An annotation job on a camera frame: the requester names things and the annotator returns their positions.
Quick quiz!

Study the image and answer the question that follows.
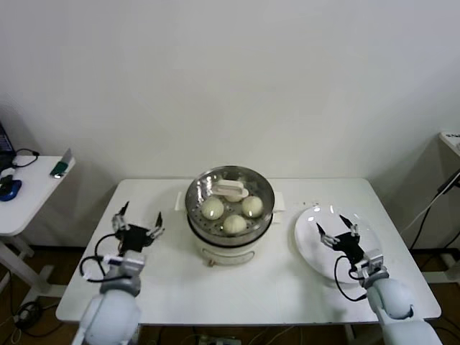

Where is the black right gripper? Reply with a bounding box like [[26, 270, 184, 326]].
[[316, 214, 366, 265]]

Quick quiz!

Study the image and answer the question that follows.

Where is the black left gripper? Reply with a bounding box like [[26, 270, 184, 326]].
[[111, 201, 166, 254]]

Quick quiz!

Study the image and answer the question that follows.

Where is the glass lid with cream handle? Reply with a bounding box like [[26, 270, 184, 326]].
[[185, 165, 275, 236]]

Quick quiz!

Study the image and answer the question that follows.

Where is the perforated steel steamer basket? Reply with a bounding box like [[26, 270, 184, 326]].
[[175, 165, 286, 246]]

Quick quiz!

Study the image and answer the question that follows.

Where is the white round plate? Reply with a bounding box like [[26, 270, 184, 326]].
[[293, 204, 383, 285]]

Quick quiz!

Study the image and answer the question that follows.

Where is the white electric cooking pot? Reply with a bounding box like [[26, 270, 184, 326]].
[[185, 211, 282, 269]]

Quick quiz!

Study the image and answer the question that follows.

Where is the white side table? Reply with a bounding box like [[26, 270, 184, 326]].
[[0, 155, 76, 305]]

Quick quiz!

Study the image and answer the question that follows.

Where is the blue computer mouse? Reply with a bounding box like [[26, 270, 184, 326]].
[[0, 178, 22, 202]]

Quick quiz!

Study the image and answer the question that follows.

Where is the white floor power strip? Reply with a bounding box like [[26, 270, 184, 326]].
[[195, 334, 242, 345]]

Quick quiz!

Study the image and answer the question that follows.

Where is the dark laptop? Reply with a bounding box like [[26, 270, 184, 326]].
[[0, 121, 17, 170]]

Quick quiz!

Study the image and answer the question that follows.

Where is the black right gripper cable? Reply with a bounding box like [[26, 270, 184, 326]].
[[334, 254, 369, 302]]

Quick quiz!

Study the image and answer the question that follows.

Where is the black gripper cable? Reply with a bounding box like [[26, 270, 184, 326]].
[[334, 254, 369, 302], [79, 231, 125, 283]]

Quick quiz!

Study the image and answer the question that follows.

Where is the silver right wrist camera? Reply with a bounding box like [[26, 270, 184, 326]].
[[354, 249, 386, 280]]

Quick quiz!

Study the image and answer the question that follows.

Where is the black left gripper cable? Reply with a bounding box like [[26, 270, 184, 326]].
[[79, 231, 125, 283]]

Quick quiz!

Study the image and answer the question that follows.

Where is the thin white cable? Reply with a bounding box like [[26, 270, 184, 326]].
[[400, 193, 440, 233]]

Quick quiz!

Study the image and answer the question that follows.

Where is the thin black cable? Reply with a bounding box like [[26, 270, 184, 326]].
[[409, 195, 441, 249]]

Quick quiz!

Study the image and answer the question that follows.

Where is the green handled scraper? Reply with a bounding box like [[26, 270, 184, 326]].
[[48, 147, 73, 180]]

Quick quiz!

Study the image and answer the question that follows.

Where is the white stand base frame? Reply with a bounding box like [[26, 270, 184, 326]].
[[420, 251, 460, 285]]

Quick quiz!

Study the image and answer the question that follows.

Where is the black cable with plug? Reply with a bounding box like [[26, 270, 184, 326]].
[[9, 148, 40, 170]]

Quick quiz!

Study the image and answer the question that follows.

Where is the coiled floor cable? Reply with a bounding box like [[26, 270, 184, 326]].
[[10, 300, 50, 330]]

